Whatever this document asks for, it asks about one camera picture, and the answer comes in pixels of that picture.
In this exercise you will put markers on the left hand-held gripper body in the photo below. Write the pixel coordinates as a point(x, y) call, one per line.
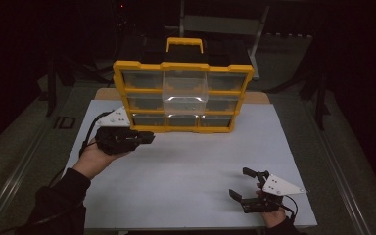
point(117, 140)

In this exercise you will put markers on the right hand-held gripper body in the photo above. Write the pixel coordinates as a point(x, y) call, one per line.
point(279, 187)

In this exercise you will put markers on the clear plastic drawer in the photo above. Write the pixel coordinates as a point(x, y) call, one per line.
point(184, 98)

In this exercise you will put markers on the person's left hand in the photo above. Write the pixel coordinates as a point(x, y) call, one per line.
point(93, 160)

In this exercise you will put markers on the person's right hand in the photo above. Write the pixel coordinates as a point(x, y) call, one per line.
point(274, 219)

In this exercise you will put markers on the wooden board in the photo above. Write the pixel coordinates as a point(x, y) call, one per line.
point(106, 94)

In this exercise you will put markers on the set of closed clear drawers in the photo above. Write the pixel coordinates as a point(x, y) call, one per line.
point(143, 79)

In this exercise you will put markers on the yellow plastic organizer cabinet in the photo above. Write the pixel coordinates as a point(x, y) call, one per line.
point(184, 67)

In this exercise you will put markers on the black metal stand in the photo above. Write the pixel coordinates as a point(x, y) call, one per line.
point(320, 107)

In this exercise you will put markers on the metal floor rail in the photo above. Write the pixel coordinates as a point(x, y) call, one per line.
point(339, 186)
point(19, 169)

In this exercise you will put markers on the grey metal frame stand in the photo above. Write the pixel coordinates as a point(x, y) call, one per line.
point(222, 23)

